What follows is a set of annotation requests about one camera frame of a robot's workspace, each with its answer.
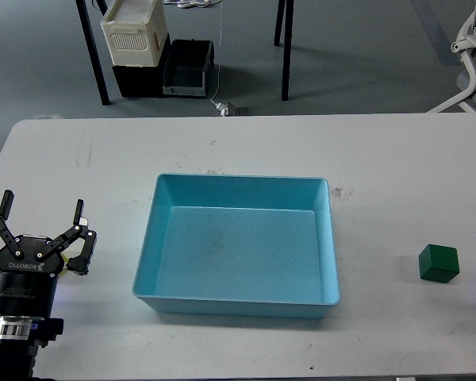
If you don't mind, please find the white hanging cable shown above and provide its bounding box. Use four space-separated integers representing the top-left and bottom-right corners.
210 0 225 106

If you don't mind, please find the light blue plastic bin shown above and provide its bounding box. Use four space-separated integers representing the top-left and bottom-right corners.
132 174 340 319

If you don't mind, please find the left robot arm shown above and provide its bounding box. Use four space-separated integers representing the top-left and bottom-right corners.
0 190 97 380

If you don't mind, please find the green cube block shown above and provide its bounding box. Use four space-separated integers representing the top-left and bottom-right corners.
418 244 460 283

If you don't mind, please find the black table leg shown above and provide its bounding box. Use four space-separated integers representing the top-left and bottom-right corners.
281 0 294 101
274 0 286 47
75 0 111 106

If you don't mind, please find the black table leg rear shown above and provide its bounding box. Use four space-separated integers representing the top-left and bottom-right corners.
274 0 286 47

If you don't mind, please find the white power adapter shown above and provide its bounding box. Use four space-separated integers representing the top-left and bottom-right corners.
215 102 240 117

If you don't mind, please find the open black tray box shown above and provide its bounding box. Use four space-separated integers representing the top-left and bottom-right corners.
163 39 214 98

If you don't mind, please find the black table leg left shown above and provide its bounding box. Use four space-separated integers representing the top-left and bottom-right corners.
75 0 111 106

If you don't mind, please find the black storage box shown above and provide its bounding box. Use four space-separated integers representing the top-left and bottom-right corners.
112 35 171 98

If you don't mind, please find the yellow cube block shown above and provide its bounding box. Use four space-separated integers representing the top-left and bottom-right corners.
60 254 69 276

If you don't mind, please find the black table leg right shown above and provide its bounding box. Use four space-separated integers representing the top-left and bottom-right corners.
281 0 294 101

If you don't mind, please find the white plastic crate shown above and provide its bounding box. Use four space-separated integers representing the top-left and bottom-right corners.
101 0 167 67

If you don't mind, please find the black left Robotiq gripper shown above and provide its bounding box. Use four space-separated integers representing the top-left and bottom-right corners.
0 190 97 318

